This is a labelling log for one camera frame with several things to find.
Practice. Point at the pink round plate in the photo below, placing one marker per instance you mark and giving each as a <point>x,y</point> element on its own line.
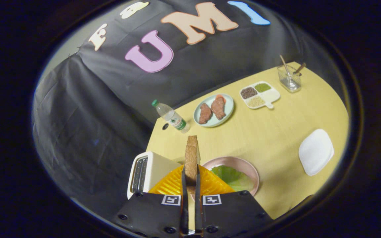
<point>230,161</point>

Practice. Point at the pale green plate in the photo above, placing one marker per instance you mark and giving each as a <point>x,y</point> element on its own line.
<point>228,109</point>

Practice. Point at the short wooden utensil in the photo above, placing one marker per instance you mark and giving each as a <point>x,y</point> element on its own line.
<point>299,68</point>

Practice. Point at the small brown meat piece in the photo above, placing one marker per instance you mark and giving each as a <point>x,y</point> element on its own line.
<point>205,114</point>

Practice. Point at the white divided dish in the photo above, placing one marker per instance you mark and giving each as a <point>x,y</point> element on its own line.
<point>271,96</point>

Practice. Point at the white toaster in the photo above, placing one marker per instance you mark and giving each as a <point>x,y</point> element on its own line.
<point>159,168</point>

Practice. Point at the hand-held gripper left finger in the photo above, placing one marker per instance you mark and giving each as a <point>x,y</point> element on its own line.
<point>184,198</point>

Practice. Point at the dark brown beans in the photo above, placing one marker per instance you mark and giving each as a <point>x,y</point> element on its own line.
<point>248,93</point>

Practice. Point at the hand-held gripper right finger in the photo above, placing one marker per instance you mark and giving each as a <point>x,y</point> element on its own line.
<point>197,205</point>

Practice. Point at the brown-crust bread slice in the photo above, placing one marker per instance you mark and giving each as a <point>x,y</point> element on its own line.
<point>191,155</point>

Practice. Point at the black backdrop cloth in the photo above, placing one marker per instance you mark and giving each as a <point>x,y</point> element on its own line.
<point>88,115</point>

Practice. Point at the pale beans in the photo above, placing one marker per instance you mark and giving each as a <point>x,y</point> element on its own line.
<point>255,101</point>

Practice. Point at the large brown meat piece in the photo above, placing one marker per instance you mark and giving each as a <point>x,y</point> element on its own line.
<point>218,107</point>

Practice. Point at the black table grommet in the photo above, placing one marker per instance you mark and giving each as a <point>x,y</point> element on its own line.
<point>165,126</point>

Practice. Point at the clear glass utensil holder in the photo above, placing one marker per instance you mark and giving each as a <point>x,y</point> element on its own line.
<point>291,82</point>

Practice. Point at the straight wooden utensil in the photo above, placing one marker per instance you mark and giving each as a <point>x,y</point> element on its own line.
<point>283,62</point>

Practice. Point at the white square plate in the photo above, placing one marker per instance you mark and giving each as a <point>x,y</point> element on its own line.
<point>316,152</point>

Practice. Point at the green beans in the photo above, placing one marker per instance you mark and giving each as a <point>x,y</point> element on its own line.
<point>262,87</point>

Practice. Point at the clear plastic water bottle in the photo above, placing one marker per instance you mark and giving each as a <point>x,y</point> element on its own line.
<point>172,116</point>

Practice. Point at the green lettuce leaf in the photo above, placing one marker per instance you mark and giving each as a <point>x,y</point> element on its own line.
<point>232,177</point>

